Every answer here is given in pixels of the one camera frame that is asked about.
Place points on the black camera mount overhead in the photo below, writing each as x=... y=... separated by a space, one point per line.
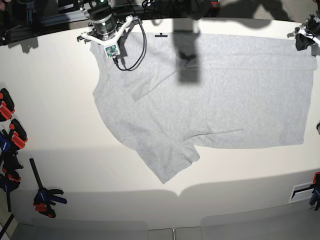
x=193 y=9

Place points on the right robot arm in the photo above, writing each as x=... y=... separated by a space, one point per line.
x=86 y=5

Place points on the aluminium frame rail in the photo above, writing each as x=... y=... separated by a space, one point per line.
x=38 y=25

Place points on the grey T-shirt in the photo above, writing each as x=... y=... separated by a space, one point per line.
x=168 y=95

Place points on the blue orange bar clamp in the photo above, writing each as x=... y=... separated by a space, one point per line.
x=45 y=198

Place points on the orange black clamp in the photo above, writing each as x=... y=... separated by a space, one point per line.
x=7 y=106
x=17 y=135

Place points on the blue bar clamp left edge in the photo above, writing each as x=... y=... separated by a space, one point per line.
x=9 y=164

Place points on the orange black clamp upper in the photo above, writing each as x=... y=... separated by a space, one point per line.
x=7 y=106

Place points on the white black label card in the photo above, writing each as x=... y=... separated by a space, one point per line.
x=301 y=192

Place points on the blue clamp right edge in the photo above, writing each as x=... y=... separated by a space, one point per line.
x=315 y=198

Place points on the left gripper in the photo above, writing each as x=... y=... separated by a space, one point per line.
x=308 y=33

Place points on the orange black clamp lower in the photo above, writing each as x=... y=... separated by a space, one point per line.
x=17 y=135

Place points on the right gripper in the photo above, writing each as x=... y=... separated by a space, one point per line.
x=103 y=21

